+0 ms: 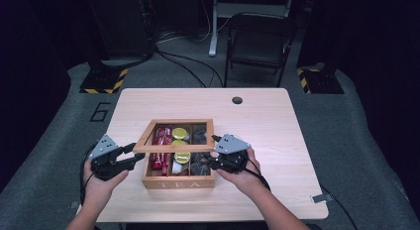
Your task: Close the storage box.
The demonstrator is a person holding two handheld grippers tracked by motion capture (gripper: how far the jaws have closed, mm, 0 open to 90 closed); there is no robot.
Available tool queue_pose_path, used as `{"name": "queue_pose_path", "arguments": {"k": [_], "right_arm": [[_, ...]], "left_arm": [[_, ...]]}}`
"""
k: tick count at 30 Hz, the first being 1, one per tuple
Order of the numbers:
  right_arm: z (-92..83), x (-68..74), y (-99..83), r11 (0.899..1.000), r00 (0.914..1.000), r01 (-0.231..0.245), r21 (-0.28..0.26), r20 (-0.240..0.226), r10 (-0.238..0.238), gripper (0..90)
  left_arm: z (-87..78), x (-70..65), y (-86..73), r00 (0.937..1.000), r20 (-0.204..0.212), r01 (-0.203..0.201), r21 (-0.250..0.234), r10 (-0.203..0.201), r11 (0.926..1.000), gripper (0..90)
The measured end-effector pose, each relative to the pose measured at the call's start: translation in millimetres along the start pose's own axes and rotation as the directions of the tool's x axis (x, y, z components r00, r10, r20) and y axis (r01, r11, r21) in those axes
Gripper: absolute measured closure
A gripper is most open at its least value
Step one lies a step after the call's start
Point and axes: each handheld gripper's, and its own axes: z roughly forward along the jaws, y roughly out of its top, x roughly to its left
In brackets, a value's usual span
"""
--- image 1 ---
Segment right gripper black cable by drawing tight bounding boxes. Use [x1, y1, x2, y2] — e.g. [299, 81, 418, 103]
[245, 156, 272, 192]

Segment black floor cables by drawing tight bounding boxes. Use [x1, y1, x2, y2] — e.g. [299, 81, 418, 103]
[154, 28, 226, 89]

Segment black cabinet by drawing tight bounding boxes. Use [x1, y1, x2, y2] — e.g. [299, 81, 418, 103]
[83, 0, 158, 60]

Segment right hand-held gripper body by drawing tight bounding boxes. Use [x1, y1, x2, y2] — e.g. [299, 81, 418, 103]
[214, 134, 252, 174]

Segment person's right hand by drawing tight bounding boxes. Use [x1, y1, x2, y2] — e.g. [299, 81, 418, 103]
[216, 149, 265, 196]

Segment person's left hand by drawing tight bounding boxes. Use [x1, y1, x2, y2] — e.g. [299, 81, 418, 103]
[82, 159, 130, 204]

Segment black folding chair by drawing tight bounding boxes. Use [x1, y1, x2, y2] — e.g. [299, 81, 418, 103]
[223, 12, 299, 88]

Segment wooden box with glass lid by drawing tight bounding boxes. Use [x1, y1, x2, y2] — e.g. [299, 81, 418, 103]
[133, 118, 217, 190]

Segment red stick packet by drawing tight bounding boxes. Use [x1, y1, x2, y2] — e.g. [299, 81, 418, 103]
[150, 126, 165, 172]
[160, 126, 173, 176]

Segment black stand base striped edge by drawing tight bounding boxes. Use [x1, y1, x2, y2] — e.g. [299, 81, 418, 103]
[295, 66, 345, 95]
[79, 66, 129, 95]

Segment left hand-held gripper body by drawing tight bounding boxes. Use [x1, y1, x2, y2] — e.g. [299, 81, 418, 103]
[88, 134, 129, 182]

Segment grey table clip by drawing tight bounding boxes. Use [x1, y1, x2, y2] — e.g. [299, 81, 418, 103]
[311, 192, 335, 204]

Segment pile of dark packets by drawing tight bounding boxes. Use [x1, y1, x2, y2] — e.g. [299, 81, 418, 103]
[190, 125, 213, 176]

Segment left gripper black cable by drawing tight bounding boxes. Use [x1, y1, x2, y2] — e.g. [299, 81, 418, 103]
[78, 142, 99, 206]

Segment black cable at table clip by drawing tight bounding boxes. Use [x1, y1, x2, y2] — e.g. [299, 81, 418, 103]
[319, 183, 361, 230]

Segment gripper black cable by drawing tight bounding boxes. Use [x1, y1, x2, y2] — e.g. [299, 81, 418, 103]
[78, 142, 99, 206]
[245, 156, 272, 192]

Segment white desk frame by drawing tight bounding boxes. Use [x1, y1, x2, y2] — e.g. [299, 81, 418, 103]
[208, 0, 295, 58]

